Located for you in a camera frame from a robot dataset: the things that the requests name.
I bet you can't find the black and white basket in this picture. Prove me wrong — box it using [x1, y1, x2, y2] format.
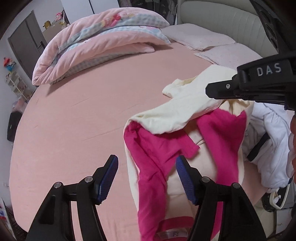
[261, 183, 292, 212]

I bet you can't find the beige cabinet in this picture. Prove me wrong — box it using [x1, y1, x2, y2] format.
[42, 17, 70, 47]

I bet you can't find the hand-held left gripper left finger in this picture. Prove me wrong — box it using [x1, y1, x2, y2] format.
[25, 154, 119, 241]

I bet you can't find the grey door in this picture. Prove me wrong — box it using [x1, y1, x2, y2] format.
[8, 10, 48, 80]

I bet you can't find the grey padded headboard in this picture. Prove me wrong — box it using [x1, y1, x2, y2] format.
[177, 0, 281, 58]

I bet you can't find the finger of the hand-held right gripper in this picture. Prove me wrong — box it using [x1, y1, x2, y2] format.
[205, 78, 242, 100]

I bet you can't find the white jacket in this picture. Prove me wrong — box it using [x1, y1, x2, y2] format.
[245, 101, 296, 189]

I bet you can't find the white wardrobe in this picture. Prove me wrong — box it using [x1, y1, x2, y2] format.
[60, 0, 119, 24]

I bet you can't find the black bag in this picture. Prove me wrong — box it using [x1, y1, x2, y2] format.
[7, 112, 23, 142]

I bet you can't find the white shelf rack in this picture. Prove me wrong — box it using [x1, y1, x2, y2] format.
[5, 72, 35, 100]

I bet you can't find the pink printed quilt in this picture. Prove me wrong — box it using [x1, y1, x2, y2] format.
[32, 8, 171, 86]

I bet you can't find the colourful wall doll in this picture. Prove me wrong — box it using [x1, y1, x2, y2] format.
[3, 57, 16, 72]

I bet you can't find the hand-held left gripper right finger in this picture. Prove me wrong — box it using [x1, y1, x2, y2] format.
[176, 155, 263, 241]

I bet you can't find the cream and pink sweatshirt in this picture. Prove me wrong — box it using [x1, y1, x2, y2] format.
[124, 65, 255, 241]

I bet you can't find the person's right hand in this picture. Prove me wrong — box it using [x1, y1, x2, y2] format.
[285, 115, 296, 178]

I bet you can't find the white bedside cabinet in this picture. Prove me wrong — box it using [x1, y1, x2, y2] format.
[274, 202, 295, 234]

